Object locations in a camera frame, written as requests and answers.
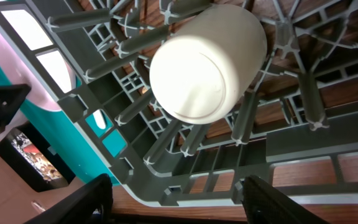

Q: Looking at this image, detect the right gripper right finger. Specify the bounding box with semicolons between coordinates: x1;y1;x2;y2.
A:
242;175;327;224

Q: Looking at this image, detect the white round plate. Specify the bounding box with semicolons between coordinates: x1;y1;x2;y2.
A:
0;9;76;112

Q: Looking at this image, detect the grey dishwasher rack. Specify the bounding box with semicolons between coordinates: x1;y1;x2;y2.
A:
0;1;358;207

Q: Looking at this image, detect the teal serving tray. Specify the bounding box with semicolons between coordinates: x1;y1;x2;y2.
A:
0;68;120;185

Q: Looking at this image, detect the black tray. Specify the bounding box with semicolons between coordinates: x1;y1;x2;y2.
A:
0;123;76;192

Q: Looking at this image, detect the white plastic fork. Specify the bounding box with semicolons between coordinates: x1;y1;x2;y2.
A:
93;110;106;129

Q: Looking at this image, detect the peanut shells and rice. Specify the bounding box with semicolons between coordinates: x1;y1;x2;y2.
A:
11;132;63;182

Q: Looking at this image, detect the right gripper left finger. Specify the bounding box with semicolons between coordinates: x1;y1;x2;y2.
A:
25;174;113;224

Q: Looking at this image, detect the white cup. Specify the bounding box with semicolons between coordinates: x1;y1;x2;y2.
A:
150;4;267;124

